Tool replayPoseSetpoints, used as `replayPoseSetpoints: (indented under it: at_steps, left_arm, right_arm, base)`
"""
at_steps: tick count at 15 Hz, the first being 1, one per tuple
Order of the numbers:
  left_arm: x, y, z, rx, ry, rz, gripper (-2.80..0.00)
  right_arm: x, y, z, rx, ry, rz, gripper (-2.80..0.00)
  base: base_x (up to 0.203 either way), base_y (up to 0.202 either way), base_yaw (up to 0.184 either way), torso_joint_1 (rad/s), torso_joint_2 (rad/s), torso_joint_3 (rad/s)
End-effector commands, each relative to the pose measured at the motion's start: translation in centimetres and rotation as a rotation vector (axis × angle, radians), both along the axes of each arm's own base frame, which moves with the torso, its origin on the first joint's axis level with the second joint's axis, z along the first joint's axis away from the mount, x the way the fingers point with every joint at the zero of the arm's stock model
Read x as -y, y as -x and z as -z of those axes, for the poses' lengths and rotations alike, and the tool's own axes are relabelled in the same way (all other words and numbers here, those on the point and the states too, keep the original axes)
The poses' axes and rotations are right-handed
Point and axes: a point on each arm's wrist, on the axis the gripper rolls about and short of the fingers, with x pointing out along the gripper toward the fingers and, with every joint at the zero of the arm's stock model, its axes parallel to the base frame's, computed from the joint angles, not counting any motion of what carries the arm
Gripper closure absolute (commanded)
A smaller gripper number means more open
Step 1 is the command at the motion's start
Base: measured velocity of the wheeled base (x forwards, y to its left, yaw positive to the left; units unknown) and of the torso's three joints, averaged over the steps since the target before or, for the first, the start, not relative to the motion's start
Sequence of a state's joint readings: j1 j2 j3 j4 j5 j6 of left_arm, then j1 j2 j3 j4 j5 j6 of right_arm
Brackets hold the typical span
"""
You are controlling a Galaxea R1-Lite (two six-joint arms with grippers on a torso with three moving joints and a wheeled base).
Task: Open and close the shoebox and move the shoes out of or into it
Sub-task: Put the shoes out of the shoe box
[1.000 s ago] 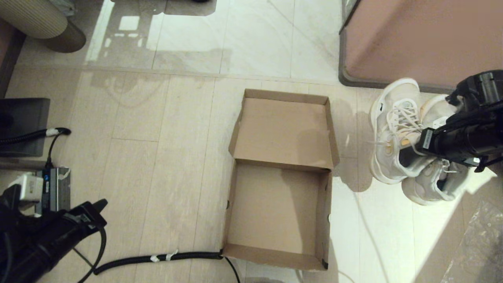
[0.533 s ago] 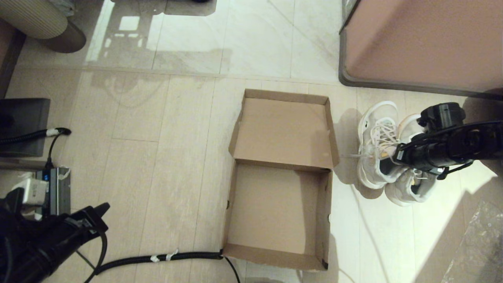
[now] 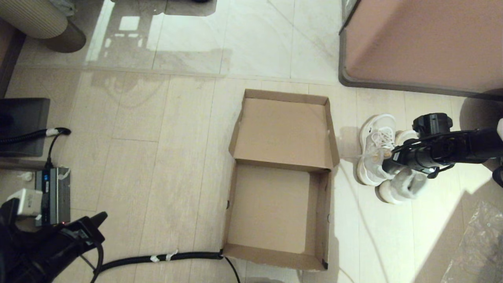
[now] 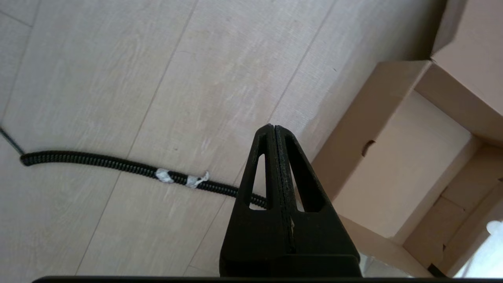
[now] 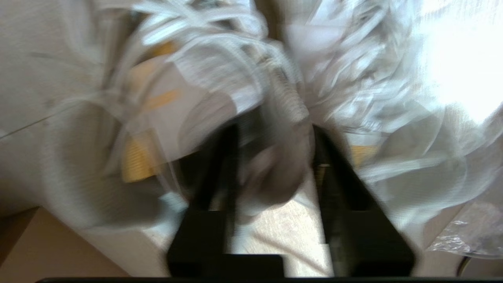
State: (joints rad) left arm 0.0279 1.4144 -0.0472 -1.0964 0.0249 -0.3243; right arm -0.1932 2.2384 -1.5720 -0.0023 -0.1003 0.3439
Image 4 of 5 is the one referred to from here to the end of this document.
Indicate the brown cardboard shoe box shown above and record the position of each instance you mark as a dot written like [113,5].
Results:
[401,165]

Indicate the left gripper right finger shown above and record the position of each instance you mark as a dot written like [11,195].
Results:
[318,236]

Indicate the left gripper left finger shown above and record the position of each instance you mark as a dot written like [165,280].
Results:
[251,243]

